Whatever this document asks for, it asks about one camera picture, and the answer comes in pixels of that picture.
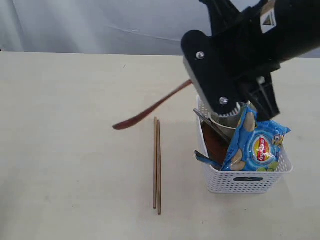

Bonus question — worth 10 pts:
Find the pale green ceramic bowl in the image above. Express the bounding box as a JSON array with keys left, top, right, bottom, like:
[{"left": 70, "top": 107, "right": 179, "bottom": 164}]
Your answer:
[{"left": 209, "top": 111, "right": 242, "bottom": 139}]

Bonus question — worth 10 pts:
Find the shiny steel cup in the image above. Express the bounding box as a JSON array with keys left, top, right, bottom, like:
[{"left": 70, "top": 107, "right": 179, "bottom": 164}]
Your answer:
[{"left": 234, "top": 101, "right": 252, "bottom": 113}]

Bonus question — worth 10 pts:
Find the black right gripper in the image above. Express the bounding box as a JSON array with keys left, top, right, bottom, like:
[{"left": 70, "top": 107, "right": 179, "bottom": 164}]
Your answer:
[{"left": 204, "top": 0, "right": 320, "bottom": 122}]

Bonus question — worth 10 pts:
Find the blue chips bag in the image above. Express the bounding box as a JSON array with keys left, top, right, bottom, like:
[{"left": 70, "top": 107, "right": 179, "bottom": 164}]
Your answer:
[{"left": 221, "top": 105, "right": 291, "bottom": 172}]

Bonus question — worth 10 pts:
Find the white plastic perforated basket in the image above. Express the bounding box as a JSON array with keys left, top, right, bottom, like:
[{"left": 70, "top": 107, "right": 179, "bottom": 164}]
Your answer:
[{"left": 196, "top": 98, "right": 293, "bottom": 194}]

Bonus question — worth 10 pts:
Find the light wooden chopstick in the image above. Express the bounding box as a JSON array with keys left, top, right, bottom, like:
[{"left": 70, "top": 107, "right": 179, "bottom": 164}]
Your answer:
[{"left": 153, "top": 117, "right": 158, "bottom": 209}]

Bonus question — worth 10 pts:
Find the upper grey metal utensil handle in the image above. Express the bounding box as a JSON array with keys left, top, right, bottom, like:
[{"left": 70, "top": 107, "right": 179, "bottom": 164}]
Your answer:
[{"left": 193, "top": 108, "right": 231, "bottom": 145}]

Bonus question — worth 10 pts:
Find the lower blue-grey utensil handle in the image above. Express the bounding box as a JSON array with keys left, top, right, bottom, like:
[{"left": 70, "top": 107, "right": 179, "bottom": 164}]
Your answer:
[{"left": 194, "top": 150, "right": 222, "bottom": 170}]

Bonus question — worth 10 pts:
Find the dark wooden chopstick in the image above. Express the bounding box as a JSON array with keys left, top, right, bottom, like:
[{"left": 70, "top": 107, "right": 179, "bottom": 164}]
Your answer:
[{"left": 156, "top": 119, "right": 162, "bottom": 215}]

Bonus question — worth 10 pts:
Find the dark brown wooden plate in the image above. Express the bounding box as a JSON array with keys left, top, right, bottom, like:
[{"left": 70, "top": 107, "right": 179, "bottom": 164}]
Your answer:
[{"left": 201, "top": 122, "right": 229, "bottom": 165}]

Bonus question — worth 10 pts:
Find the dark brown wooden spoon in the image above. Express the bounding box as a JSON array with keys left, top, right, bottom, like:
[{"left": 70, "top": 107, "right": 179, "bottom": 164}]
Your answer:
[{"left": 112, "top": 79, "right": 193, "bottom": 131}]

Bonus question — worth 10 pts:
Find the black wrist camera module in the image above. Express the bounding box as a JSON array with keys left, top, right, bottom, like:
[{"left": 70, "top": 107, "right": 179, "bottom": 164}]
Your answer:
[{"left": 181, "top": 30, "right": 239, "bottom": 116}]

